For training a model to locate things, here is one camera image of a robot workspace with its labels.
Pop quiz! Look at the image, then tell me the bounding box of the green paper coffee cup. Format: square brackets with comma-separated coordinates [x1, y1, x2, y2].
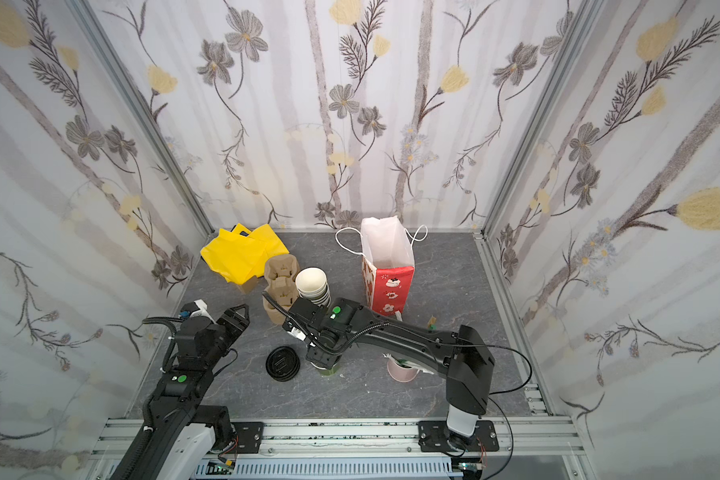
[312, 360, 340, 377]

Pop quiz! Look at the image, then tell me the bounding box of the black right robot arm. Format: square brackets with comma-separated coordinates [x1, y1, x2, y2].
[263, 293, 496, 440]

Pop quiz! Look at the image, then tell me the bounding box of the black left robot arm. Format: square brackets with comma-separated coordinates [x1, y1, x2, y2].
[111, 301, 250, 479]

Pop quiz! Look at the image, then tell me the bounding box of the brown cardboard napkin box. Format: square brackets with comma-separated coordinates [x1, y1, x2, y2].
[237, 276, 260, 295]

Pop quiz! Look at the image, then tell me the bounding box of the stack of paper cups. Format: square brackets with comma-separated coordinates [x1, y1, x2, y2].
[295, 267, 331, 306]

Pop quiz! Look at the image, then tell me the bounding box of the stack of pulp cup carriers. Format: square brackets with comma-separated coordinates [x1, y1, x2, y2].
[264, 254, 300, 310]

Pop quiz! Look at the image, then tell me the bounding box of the stack of black cup lids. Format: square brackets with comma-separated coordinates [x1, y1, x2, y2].
[265, 346, 301, 382]

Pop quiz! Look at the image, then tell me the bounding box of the yellow napkin stack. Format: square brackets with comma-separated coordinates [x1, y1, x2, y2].
[201, 224, 289, 285]

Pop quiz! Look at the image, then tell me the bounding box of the pink cup with utensils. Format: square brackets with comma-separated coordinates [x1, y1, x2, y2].
[385, 354, 420, 383]

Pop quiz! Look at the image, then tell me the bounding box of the red white paper gift bag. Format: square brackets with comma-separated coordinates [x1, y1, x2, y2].
[334, 216, 429, 318]

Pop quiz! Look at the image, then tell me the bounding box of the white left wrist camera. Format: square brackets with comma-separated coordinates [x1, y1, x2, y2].
[178, 299, 212, 321]

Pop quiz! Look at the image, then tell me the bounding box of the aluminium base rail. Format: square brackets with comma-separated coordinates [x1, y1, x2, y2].
[86, 417, 589, 480]

